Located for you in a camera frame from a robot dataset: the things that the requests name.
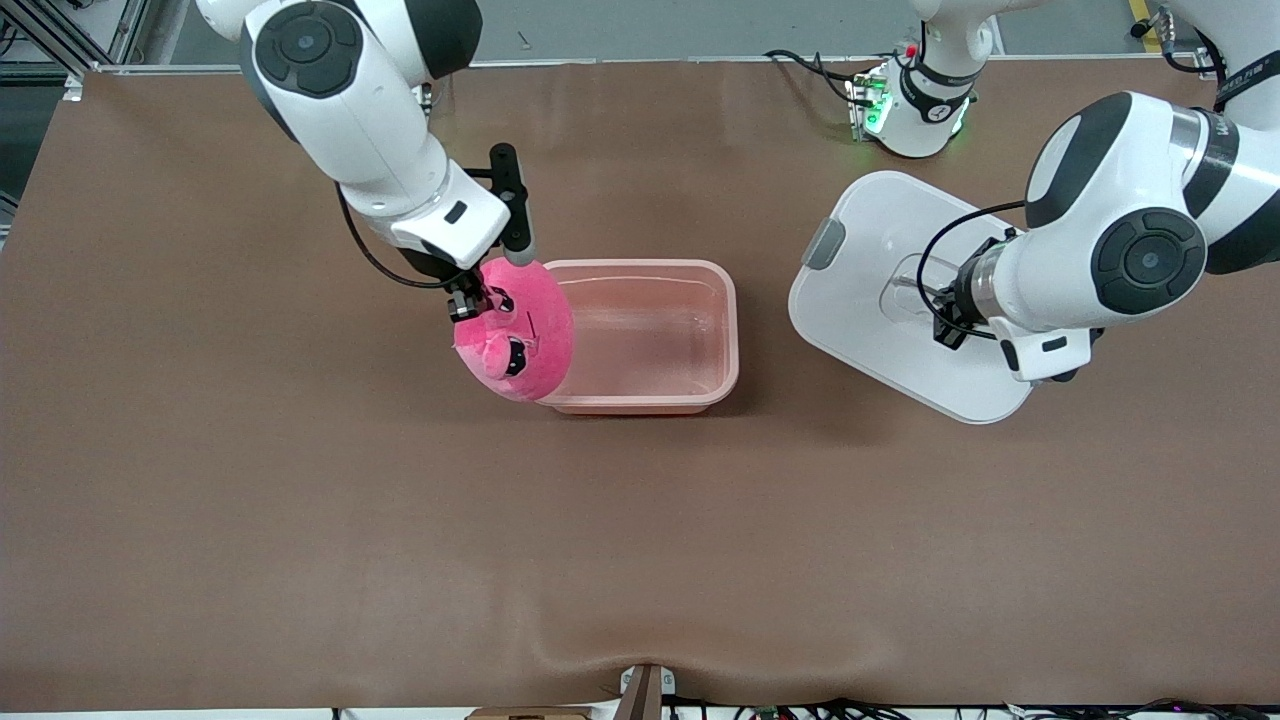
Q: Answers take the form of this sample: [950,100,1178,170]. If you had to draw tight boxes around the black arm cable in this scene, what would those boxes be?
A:
[918,200,1029,341]
[335,180,451,291]

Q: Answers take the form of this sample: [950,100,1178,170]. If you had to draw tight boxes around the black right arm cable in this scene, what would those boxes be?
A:
[335,180,451,291]

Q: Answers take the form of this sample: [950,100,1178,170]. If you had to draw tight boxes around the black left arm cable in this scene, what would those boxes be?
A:
[918,200,1029,341]

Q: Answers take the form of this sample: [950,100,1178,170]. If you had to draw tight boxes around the pink plush toy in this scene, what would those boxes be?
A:
[452,256,576,403]

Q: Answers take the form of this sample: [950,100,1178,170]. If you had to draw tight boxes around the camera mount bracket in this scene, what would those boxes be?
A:
[618,663,677,720]

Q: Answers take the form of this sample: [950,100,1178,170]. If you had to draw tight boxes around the white box lid grey latches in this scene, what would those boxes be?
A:
[787,170,1036,426]

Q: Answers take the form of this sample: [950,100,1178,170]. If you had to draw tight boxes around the black left base cable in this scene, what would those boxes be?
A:
[765,48,881,106]

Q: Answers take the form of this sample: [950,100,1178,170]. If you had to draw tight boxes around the brown table mat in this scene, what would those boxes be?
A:
[0,58,1280,713]

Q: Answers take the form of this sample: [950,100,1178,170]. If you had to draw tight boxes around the aluminium table edge rail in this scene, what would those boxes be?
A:
[95,54,1201,77]

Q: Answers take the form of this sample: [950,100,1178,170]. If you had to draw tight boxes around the pink plastic box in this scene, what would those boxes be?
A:
[535,258,741,417]

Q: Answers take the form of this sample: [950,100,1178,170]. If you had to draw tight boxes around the aluminium frame post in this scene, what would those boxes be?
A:
[0,0,151,101]

